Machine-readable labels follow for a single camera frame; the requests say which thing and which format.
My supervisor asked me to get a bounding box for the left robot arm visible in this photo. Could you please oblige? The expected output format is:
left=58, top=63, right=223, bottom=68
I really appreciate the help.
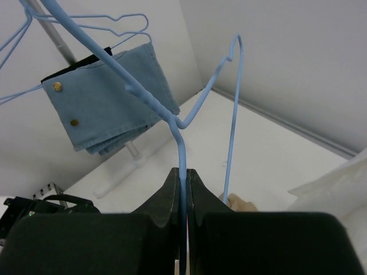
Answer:
left=1, top=183, right=100, bottom=247

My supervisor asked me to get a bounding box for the blue hanger with denim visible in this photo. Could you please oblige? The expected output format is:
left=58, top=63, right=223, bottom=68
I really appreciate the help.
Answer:
left=0, top=12, right=151, bottom=104

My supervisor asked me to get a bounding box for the blue denim cloth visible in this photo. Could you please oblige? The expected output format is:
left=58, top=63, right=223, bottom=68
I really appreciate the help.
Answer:
left=41, top=42, right=180, bottom=155

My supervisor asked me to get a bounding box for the empty blue hanger left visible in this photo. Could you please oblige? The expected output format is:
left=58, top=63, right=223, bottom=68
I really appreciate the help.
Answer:
left=1, top=1, right=152, bottom=66

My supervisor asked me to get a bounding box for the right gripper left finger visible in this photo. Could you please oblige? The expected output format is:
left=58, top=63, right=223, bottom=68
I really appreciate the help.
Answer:
left=1, top=168, right=180, bottom=274

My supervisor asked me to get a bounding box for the blue wire hanger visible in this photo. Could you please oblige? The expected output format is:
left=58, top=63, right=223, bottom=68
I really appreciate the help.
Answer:
left=42, top=1, right=244, bottom=274

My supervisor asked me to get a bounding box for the beige t shirt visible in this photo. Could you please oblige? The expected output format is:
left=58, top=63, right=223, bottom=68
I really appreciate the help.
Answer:
left=225, top=193, right=258, bottom=212

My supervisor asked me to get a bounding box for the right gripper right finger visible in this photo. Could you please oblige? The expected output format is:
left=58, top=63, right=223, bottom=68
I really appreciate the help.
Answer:
left=186, top=169, right=364, bottom=274

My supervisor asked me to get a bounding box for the white cloth on hanger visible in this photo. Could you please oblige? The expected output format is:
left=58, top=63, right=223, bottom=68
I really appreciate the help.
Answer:
left=287, top=151, right=367, bottom=230

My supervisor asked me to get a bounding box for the metal clothes rack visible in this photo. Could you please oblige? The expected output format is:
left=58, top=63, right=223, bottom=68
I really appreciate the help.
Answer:
left=27, top=0, right=147, bottom=199

